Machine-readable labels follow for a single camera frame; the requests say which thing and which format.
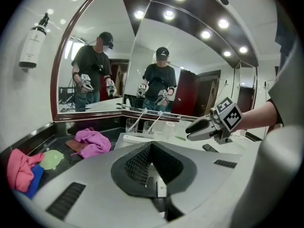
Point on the clear acrylic tray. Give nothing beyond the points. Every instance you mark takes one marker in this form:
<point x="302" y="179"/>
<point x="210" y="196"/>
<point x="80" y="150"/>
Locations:
<point x="120" y="141"/>

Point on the white plastic block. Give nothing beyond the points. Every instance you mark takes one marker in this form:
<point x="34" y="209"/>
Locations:
<point x="161" y="189"/>

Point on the brown cloth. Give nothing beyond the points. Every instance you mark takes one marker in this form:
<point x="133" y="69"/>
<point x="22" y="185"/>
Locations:
<point x="72" y="145"/>

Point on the white toothbrush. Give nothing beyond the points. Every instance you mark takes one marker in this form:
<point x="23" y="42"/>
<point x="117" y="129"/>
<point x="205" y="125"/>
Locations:
<point x="140" y="117"/>
<point x="156" y="119"/>

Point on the angled side wall mirror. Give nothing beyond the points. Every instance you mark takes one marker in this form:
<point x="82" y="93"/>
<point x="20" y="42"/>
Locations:
<point x="247" y="84"/>
<point x="95" y="20"/>

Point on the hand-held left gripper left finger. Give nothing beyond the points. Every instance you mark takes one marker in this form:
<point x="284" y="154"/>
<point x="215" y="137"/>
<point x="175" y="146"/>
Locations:
<point x="95" y="198"/>

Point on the white bottle with black cap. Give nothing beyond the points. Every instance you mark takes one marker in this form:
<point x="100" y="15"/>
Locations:
<point x="33" y="44"/>

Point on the blue cloth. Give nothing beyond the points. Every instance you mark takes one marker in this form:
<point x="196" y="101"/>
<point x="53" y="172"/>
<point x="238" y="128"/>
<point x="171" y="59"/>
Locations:
<point x="35" y="182"/>

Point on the person's dark jacket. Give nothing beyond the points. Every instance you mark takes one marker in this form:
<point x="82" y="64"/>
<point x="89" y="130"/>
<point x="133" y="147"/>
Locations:
<point x="285" y="84"/>

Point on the clear drinking glass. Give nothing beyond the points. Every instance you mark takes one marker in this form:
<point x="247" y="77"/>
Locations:
<point x="147" y="128"/>
<point x="131" y="127"/>

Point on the purple towel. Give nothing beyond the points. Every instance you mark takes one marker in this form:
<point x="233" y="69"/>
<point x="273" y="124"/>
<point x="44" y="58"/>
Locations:
<point x="95" y="141"/>

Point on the person's right forearm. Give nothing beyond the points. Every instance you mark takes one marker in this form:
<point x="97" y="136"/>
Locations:
<point x="256" y="117"/>

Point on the large wall mirror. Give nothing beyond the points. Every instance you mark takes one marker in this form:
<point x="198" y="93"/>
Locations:
<point x="190" y="60"/>

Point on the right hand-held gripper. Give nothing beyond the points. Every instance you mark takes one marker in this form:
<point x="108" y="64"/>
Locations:
<point x="229" y="117"/>

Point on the pink cloth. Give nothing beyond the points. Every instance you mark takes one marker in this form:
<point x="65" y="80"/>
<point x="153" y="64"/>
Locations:
<point x="19" y="170"/>

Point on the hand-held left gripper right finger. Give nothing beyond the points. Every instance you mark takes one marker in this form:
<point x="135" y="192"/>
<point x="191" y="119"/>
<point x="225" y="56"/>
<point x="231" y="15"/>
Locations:
<point x="213" y="186"/>

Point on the white tape roll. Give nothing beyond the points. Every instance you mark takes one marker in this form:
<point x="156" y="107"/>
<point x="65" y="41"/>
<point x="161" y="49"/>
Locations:
<point x="169" y="129"/>

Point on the black smartphone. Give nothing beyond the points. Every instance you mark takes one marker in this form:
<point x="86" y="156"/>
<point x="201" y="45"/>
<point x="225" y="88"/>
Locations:
<point x="209" y="148"/>

